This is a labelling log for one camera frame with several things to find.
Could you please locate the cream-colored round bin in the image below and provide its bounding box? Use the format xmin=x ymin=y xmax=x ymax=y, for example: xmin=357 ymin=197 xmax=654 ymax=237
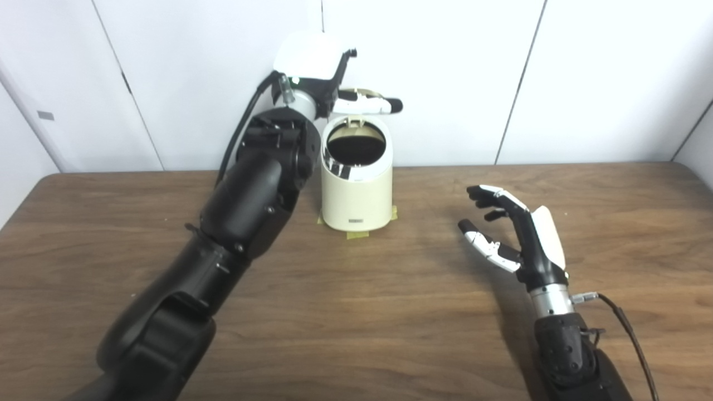
xmin=320 ymin=114 xmax=394 ymax=232

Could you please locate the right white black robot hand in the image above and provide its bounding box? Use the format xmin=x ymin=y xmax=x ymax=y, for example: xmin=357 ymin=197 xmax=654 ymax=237
xmin=458 ymin=185 xmax=569 ymax=291

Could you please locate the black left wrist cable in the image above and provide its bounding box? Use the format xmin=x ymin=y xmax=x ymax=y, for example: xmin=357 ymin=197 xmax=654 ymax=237
xmin=214 ymin=71 xmax=285 ymax=187

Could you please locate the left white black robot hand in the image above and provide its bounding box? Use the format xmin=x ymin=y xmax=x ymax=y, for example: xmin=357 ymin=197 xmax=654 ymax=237
xmin=272 ymin=31 xmax=404 ymax=119

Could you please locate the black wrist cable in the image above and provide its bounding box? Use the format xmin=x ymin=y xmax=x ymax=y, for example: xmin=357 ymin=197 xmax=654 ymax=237
xmin=571 ymin=292 xmax=659 ymax=401
xmin=214 ymin=71 xmax=285 ymax=187

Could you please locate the cream round bin lid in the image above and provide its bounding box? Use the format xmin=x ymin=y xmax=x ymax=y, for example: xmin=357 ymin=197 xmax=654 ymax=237
xmin=337 ymin=87 xmax=388 ymax=130

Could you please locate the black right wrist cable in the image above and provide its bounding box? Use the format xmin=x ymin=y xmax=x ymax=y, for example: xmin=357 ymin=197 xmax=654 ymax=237
xmin=571 ymin=292 xmax=659 ymax=401

